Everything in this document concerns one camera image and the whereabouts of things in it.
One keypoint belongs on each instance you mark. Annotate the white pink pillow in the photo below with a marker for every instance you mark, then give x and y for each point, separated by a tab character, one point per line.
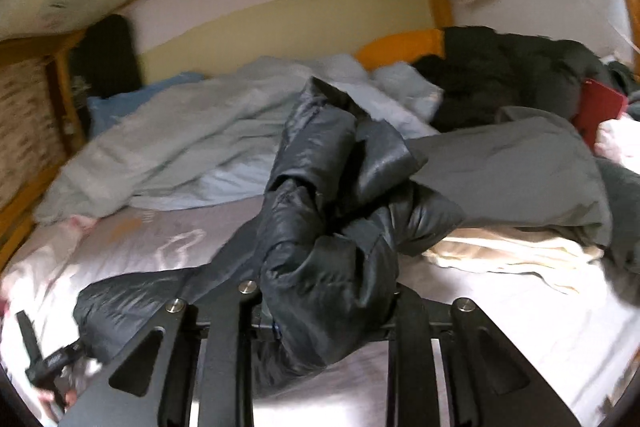
42	259

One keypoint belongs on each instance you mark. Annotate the orange pillow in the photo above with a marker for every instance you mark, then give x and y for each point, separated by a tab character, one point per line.
405	47

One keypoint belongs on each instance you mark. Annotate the blue pillow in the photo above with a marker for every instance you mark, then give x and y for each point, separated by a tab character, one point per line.
106	112

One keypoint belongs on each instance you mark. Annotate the grey folded garment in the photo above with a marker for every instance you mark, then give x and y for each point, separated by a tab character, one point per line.
531	169

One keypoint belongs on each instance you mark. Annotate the black upright bag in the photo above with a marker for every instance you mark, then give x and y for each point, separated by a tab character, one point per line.
104	59

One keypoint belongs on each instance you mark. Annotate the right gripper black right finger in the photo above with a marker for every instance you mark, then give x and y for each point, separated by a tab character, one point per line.
451	365

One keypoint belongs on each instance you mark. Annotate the left hand of person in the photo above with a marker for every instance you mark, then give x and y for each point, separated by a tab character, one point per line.
56	410

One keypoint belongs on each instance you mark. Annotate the black clothes pile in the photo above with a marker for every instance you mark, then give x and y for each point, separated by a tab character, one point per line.
480	71

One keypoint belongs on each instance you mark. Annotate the black puffer down jacket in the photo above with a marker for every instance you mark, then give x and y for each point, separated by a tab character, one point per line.
340	207

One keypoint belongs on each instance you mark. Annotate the wooden bunk bed frame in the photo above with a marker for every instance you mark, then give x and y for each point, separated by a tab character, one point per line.
16	216

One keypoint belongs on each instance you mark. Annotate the light grey-blue duvet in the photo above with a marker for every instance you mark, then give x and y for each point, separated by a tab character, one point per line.
214	141

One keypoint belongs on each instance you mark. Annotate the cream folded garment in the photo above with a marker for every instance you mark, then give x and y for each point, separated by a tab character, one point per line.
561	263

